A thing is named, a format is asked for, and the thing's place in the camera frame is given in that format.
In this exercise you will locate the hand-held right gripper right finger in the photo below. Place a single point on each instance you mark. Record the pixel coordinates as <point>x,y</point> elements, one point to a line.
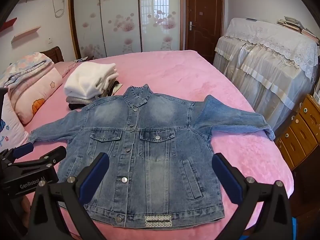
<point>226,180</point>

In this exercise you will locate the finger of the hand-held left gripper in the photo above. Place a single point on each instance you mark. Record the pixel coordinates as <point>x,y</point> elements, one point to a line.
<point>50,158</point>
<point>23,150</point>

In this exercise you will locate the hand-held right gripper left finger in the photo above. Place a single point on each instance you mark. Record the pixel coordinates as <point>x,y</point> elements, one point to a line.
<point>93,177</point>

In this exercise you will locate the blue denim jacket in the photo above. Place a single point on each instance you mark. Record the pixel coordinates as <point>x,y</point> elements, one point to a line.
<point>155,135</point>

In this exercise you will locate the black folded garment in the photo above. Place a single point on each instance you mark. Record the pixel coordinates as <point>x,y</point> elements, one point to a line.
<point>75,106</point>

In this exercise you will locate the grey folded garment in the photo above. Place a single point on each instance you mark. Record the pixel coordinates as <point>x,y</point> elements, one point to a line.
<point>80,100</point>

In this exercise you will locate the floral folded quilt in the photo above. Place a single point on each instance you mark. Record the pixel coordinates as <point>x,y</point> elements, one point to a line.
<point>27,67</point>

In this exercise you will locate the wooden drawer cabinet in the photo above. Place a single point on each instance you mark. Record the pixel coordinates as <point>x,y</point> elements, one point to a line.
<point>300,135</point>

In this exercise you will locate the white folded sweater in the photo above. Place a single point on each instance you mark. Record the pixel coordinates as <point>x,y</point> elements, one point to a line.
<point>87,80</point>

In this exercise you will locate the dark wooden headboard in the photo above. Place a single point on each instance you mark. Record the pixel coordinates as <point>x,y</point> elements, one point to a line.
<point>55,53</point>

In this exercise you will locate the small flat box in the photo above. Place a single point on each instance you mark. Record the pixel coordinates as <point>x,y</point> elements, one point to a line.
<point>81,60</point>

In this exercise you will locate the pink bed blanket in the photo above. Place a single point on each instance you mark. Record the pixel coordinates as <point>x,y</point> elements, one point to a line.
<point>175,75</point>

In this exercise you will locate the furniture under white lace cover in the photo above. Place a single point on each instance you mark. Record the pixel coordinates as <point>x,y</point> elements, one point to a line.
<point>262,62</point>

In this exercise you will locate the brown wooden door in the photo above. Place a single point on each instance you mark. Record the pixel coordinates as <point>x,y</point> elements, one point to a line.
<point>207,35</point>

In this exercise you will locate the wardrobe with floral sliding doors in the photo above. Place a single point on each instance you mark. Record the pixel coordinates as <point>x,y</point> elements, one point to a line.
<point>120,10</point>

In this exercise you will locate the stack of books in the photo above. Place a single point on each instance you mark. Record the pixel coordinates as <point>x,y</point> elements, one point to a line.
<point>292,23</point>

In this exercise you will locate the pink wall shelf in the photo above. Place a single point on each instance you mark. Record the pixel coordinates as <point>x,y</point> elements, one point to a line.
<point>25,33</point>

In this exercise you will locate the red wall shelf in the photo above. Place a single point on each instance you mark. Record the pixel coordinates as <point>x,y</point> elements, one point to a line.
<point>10,23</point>

